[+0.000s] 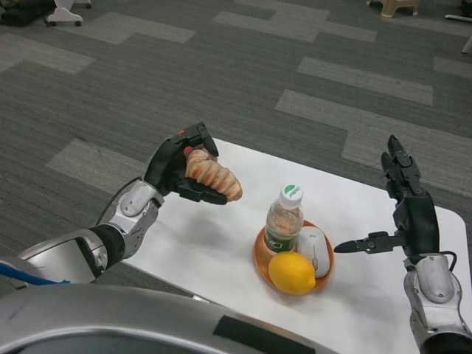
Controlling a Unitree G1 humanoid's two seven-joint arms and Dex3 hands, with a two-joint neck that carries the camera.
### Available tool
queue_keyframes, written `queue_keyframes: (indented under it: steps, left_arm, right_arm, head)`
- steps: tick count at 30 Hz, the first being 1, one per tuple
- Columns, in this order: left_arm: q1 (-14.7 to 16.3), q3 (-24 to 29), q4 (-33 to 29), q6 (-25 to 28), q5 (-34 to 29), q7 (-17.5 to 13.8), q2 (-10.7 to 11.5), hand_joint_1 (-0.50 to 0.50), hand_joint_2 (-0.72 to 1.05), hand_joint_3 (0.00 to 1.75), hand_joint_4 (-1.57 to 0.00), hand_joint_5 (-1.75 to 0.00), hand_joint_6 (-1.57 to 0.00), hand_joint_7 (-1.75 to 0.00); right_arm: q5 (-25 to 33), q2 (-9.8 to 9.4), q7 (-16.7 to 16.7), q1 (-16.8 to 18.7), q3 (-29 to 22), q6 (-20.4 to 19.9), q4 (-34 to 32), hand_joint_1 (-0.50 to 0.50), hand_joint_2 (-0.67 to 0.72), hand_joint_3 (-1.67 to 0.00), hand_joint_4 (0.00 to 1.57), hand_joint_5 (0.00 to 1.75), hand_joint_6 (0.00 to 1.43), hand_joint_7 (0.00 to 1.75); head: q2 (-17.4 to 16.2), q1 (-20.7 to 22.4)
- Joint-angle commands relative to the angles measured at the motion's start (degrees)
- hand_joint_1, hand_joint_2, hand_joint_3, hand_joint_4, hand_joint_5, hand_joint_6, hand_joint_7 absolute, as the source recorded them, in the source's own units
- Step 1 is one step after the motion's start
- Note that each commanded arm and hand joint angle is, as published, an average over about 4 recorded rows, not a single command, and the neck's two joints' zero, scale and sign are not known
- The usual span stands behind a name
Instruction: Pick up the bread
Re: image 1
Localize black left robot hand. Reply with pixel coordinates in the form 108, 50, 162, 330
143, 122, 229, 206

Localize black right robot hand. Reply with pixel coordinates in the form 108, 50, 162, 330
333, 134, 440, 265

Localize striped bread roll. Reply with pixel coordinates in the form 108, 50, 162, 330
184, 148, 244, 203

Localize white computer mouse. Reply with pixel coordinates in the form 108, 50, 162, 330
296, 226, 332, 279

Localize orange round plate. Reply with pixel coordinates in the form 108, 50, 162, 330
253, 220, 336, 295

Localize clear water bottle white cap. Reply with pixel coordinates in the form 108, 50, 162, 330
264, 184, 305, 254

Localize yellow lemon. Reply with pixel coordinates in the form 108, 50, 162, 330
268, 251, 317, 296

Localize wide white partition panel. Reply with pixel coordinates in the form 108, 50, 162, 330
44, 0, 92, 27

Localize black bag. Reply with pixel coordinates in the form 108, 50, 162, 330
0, 0, 56, 27

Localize beige plastic stool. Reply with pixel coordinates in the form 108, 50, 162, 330
367, 0, 420, 18

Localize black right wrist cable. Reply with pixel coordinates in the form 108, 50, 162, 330
438, 250, 458, 276

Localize blue cable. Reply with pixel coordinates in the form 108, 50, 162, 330
0, 265, 72, 287

